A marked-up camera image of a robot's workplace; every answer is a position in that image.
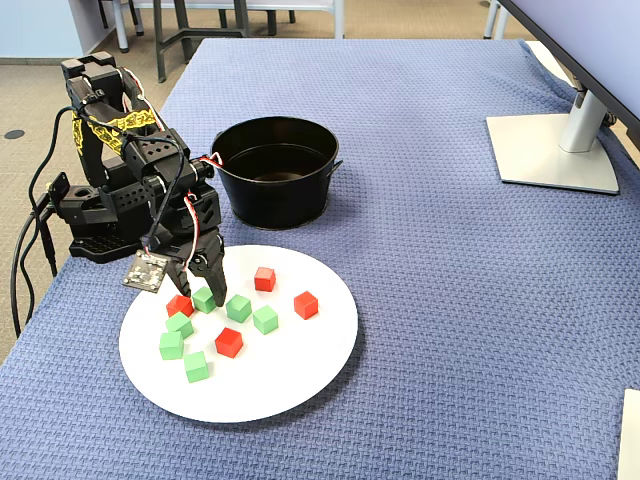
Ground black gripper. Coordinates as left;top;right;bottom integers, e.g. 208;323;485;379
149;184;229;308

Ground green cube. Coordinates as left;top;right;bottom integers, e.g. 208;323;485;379
183;351;210;384
191;286;217;315
158;330;186;361
252;304;280;336
225;294;253;324
164;311;195;340

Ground white round plate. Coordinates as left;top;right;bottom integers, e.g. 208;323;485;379
118;244;360;424

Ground red cube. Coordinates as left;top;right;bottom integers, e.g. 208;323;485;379
214;327;244;360
165;293;195;319
253;266;277;293
293;290;320;321

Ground black metal bucket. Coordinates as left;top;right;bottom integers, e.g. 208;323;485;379
210;116;345;232

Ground blue woven cloth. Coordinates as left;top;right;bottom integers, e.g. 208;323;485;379
0;38;640;480

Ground white table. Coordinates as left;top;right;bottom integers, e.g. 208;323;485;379
112;0;347;55

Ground black chair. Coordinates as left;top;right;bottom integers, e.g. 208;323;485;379
218;8;297;37
97;0;147;37

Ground silver monitor stand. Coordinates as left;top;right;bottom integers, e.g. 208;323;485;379
485;82;621;196

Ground white table legs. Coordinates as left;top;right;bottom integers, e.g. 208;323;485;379
481;0;510;42

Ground white flat panel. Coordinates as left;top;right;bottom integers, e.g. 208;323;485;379
617;388;640;480

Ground computer monitor screen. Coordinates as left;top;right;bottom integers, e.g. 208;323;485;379
497;0;640;126

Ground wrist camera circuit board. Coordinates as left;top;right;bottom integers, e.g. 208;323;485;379
122;249;169;294

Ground red white servo wire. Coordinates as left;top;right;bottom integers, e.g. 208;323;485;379
119;67;167;134
180;152;224;274

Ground black usb cable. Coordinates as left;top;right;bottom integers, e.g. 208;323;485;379
38;217;60;279

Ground black power cable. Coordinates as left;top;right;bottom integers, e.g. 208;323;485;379
9;197;56;336

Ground grey metal table frame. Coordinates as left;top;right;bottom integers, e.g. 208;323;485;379
152;0;251;85

